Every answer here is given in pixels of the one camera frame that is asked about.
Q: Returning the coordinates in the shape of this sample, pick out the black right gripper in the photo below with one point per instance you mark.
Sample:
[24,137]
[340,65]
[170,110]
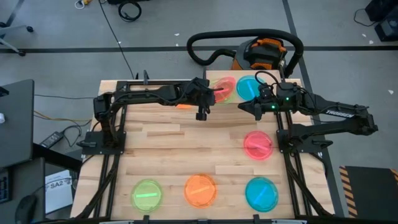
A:
[286,99]

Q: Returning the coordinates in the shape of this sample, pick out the pink translucent plastic plate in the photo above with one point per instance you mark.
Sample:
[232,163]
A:
[228,84]
[258,149]

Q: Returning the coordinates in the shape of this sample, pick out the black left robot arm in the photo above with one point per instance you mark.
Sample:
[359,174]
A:
[140,95]

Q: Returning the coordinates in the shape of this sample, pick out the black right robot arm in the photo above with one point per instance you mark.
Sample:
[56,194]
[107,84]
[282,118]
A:
[335,113]

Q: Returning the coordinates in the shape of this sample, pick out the black keypad device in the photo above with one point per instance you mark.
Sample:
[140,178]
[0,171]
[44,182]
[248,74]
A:
[4,186]

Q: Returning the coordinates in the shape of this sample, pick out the black desk bar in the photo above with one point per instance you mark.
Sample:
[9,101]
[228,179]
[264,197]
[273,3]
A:
[56,157]

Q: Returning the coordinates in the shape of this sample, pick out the wooden shelf with black supports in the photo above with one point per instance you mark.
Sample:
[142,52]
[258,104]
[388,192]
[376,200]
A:
[210,73]

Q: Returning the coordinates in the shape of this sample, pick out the black aluminium table frame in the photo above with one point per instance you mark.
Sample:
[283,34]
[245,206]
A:
[140,82]

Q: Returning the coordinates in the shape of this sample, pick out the black equipment case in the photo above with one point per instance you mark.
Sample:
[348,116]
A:
[382,9]

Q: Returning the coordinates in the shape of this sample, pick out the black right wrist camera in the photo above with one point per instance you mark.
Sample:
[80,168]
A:
[266,91]

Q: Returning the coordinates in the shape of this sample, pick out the white paper sheet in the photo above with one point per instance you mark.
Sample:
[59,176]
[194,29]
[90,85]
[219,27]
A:
[59,196]

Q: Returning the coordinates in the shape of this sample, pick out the teal translucent plastic plate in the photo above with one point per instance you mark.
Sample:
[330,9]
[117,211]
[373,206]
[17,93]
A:
[247,88]
[261,194]

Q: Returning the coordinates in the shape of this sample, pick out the black mat with hazard stripes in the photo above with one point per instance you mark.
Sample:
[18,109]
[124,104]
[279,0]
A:
[373,193]

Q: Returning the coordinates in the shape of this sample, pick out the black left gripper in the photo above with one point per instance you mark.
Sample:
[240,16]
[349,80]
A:
[200,93]

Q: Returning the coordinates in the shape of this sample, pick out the black computer mouse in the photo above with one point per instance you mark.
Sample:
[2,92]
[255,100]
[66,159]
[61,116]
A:
[26,208]

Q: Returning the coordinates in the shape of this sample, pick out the dark grey desk panel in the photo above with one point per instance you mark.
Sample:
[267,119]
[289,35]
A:
[15,124]

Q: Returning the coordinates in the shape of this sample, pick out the small white object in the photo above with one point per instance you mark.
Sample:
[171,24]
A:
[2,118]

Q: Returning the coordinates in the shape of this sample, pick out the black box with lens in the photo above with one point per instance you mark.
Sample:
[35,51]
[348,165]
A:
[388,29]

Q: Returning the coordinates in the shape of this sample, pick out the orange and black vacuum cleaner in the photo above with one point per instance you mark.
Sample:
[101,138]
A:
[264,53]

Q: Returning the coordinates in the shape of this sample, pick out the orange translucent plastic plate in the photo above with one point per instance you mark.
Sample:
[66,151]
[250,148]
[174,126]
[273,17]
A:
[184,106]
[200,191]

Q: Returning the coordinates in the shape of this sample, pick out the grey office chair base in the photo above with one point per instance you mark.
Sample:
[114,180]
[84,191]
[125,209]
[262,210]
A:
[12,29]

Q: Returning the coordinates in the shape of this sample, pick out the green translucent plastic plate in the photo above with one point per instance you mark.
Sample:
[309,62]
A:
[146,196]
[226,102]

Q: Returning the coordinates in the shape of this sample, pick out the black power adapter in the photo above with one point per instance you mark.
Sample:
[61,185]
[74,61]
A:
[51,140]

